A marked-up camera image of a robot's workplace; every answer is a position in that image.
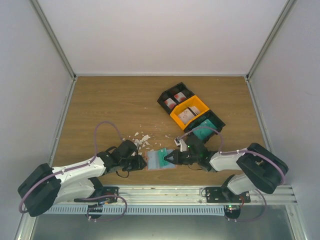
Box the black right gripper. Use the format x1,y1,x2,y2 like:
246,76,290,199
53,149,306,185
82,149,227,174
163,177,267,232
164,149,200,165

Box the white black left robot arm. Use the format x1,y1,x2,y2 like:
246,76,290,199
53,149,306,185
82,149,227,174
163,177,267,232
17,140,147,217

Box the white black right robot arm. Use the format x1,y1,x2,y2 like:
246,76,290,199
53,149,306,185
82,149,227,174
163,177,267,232
164,135,289,203

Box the teal cards stack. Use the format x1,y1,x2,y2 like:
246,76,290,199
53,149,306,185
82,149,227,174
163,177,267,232
193,119,217,141

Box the pink patterned cards in bin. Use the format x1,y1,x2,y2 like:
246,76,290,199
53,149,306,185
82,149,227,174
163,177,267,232
177,106,200,125

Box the red white cards in bin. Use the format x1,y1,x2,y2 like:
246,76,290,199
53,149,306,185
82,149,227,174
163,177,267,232
164,91,187,110

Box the black bin right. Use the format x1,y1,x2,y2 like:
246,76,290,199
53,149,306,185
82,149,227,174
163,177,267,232
183,110,226,143

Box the yellow plastic bin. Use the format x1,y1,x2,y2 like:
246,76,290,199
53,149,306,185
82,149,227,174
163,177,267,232
170,95,210,130

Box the black divided bin left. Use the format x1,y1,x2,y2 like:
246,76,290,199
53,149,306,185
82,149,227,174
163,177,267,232
157,82,195,114

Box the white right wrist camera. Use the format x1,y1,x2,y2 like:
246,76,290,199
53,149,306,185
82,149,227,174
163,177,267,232
174,137,188,152

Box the aluminium front rail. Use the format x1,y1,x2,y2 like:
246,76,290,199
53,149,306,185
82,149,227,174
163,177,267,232
74,184,298,205

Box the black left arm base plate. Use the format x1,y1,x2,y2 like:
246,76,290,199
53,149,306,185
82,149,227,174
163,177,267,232
74,186,119,203

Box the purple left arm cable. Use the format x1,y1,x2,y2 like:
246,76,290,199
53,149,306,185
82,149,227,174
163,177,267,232
19,121,125,214

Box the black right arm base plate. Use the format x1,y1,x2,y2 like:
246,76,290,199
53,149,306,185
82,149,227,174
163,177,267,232
200,186,251,204

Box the grey slotted cable duct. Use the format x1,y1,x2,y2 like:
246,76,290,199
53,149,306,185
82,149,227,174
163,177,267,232
46,204,225,216

